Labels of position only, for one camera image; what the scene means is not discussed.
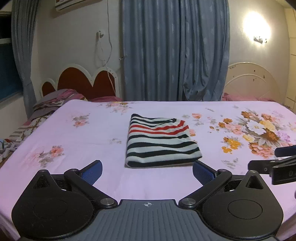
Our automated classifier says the blue left window curtain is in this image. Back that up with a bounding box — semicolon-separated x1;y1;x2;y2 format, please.
11;0;39;117

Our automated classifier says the pink pillow pile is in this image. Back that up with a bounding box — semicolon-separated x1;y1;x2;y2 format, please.
33;89;86;111

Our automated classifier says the red heart-shaped headboard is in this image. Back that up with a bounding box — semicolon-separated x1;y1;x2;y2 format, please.
40;64;120;100

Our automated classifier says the window with white frame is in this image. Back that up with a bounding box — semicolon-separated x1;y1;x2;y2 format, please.
0;11;23;101

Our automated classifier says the striped knit sweater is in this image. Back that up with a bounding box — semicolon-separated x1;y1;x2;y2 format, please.
125;113;202;168

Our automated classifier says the wall lamp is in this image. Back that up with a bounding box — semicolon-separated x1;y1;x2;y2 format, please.
242;11;271;46

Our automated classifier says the pink pillow at right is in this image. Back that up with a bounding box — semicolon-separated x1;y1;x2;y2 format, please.
221;92;275;102

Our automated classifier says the white charger cable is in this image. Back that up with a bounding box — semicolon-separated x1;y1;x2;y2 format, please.
93;0;117;95

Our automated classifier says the white air conditioner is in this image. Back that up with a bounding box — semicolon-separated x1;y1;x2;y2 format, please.
55;0;97;11

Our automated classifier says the pink floral bed sheet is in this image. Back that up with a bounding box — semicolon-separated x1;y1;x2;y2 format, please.
1;100;295;240

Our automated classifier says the blue centre curtain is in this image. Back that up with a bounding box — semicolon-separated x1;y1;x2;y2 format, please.
121;1;230;101

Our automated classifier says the cream arched headboard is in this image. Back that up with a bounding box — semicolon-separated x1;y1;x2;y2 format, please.
224;62;281;103

